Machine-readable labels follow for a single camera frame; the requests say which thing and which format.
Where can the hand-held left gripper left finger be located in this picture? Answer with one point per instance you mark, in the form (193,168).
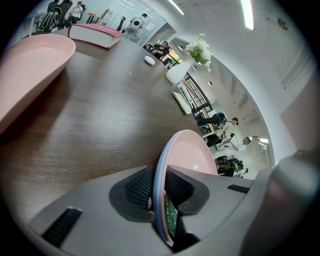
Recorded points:
(95,225)

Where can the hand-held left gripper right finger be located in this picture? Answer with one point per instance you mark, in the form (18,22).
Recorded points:
(220,200)

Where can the green patterned sponge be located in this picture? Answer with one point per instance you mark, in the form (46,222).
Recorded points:
(171,217)

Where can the pink plate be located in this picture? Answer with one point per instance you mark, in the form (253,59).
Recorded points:
(30,75)
(190,150)

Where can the blue plate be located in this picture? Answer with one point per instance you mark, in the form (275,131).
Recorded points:
(156,190)

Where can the person's left hand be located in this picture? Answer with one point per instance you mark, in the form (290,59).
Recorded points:
(150,205)

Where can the black office chair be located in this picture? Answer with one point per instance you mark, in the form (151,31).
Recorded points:
(206,118)
(63,15)
(121,23)

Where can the yellow green sponge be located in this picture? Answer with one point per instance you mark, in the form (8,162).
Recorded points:
(182,102)

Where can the black metal railing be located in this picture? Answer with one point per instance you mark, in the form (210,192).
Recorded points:
(200,95)

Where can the white ceramic vase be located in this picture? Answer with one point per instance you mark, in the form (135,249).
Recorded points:
(178,72)

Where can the white vase with flowers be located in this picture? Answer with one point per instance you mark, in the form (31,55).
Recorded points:
(200,50)

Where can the small white oval case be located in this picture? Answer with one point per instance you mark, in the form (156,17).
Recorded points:
(149,60)

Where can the red hardcover book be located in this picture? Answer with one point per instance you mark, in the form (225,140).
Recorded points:
(95,35)

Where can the white domed backpack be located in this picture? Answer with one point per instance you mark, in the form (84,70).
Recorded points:
(136,23)

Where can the round wooden table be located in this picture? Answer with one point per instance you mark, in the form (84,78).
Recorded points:
(93,16)

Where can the black backpack white stripes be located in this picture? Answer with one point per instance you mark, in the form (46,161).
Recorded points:
(48,21)

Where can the white desk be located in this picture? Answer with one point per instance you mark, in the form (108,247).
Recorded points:
(32,18)

